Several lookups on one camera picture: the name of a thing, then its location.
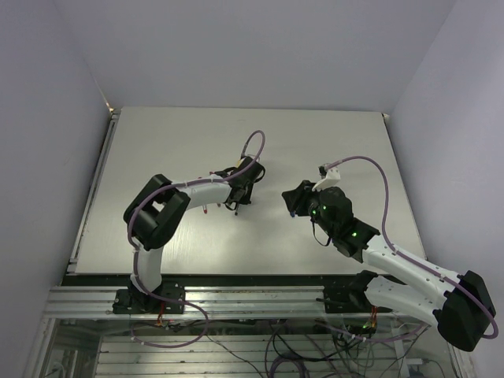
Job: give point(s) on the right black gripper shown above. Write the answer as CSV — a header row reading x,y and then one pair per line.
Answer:
x,y
297,198

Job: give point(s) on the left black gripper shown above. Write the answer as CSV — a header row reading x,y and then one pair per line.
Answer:
x,y
248,199

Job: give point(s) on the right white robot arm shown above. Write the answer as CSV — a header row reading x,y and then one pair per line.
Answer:
x,y
457,305

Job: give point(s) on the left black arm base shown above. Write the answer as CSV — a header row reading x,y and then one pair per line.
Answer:
x,y
167,299

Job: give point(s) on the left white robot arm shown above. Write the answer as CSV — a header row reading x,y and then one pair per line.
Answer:
x,y
157,210

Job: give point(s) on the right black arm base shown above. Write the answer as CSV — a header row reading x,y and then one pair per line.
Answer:
x,y
347,294

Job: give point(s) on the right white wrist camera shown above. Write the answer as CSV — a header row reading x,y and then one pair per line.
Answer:
x,y
330,176

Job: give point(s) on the aluminium mounting rail frame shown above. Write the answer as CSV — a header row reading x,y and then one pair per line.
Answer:
x,y
233,331

